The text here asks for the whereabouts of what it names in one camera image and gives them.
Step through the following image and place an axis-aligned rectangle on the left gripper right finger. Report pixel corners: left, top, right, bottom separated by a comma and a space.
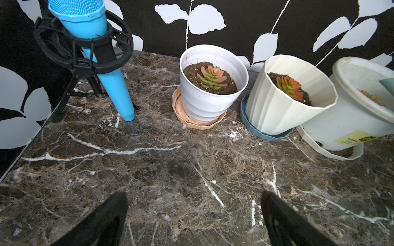
261, 190, 335, 246

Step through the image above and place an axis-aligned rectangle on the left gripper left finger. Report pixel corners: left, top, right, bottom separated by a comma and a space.
52, 191, 128, 246

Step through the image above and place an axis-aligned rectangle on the mint green watering can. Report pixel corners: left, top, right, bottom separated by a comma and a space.
379, 78, 394, 95

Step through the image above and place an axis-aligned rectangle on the red-orange succulent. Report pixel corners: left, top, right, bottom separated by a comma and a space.
276, 75, 303, 101

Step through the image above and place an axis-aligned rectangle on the yellow-green succulent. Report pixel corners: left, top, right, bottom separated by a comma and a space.
360, 90, 385, 107

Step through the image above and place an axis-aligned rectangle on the pink-green succulent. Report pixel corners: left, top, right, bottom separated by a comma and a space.
197, 65, 228, 91

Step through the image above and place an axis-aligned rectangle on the white saucer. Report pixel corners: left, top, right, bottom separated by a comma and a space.
296, 125, 364, 161

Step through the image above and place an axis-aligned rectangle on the cream faceted pot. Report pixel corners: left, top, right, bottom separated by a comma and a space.
245, 55, 338, 135

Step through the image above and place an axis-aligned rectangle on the blue-grey saucer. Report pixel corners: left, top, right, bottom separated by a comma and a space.
240, 94, 294, 141

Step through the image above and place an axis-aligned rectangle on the large white labelled pot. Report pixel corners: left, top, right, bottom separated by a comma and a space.
302, 57, 394, 151

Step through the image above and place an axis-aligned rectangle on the peach saucer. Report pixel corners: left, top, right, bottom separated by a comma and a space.
172, 87, 227, 130

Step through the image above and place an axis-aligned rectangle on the white ribbed round pot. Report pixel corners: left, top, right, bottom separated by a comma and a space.
180, 45, 249, 123

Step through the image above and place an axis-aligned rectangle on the black microphone tripod stand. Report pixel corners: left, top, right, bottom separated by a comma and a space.
34, 1, 133, 123

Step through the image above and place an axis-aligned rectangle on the blue microphone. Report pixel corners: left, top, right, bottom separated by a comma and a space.
48, 1, 135, 122

